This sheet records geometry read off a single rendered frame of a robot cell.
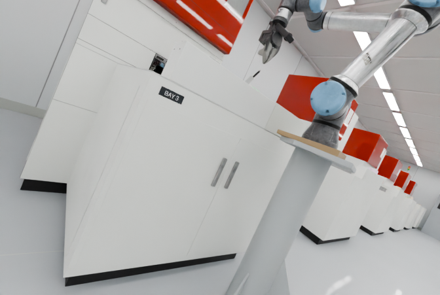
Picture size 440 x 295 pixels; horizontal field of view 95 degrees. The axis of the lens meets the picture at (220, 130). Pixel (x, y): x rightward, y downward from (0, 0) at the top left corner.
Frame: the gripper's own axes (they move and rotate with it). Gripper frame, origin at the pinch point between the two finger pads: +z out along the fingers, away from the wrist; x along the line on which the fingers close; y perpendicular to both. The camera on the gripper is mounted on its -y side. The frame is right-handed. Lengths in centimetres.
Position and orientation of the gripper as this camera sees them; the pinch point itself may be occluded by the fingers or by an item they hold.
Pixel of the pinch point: (266, 61)
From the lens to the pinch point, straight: 101.8
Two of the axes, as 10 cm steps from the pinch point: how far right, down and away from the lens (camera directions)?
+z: -4.1, 9.1, 0.4
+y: -5.6, -2.9, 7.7
